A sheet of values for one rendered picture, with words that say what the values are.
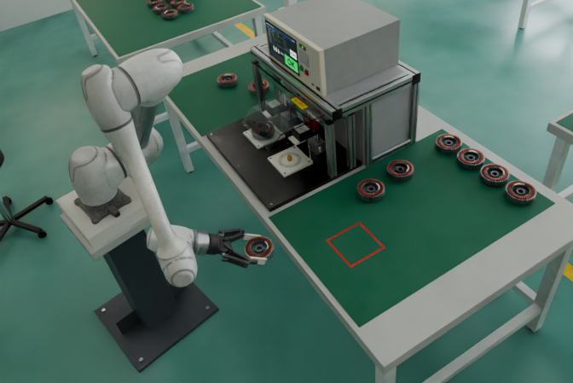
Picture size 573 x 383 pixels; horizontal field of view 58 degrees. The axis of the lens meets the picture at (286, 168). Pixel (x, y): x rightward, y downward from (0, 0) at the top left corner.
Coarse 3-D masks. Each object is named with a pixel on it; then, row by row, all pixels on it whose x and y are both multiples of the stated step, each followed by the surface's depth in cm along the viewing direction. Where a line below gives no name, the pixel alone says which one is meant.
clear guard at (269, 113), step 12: (276, 96) 217; (288, 96) 216; (300, 96) 215; (252, 108) 212; (264, 108) 211; (276, 108) 210; (288, 108) 210; (300, 108) 209; (312, 108) 208; (252, 120) 211; (264, 120) 205; (276, 120) 204; (288, 120) 203; (300, 120) 202; (312, 120) 202; (252, 132) 209; (276, 132) 199; (264, 144) 202
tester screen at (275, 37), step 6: (270, 30) 221; (276, 30) 215; (270, 36) 223; (276, 36) 218; (282, 36) 213; (270, 42) 226; (276, 42) 220; (282, 42) 215; (288, 42) 210; (294, 42) 205; (270, 48) 228; (282, 48) 218; (288, 48) 212; (294, 48) 208; (282, 54) 220; (294, 60) 212
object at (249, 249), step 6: (252, 240) 196; (258, 240) 196; (264, 240) 195; (270, 240) 195; (246, 246) 194; (252, 246) 195; (258, 246) 194; (264, 246) 196; (270, 246) 193; (246, 252) 192; (252, 252) 191; (258, 252) 193; (264, 252) 191; (270, 252) 191; (270, 258) 192
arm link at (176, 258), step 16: (128, 128) 156; (112, 144) 159; (128, 144) 158; (128, 160) 160; (144, 160) 163; (144, 176) 161; (144, 192) 160; (144, 208) 161; (160, 208) 161; (160, 224) 159; (160, 240) 160; (176, 240) 162; (160, 256) 162; (176, 256) 161; (192, 256) 164; (176, 272) 159; (192, 272) 161
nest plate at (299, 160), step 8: (280, 152) 234; (288, 152) 233; (296, 152) 233; (272, 160) 230; (280, 160) 229; (296, 160) 228; (304, 160) 228; (280, 168) 225; (288, 168) 225; (296, 168) 224
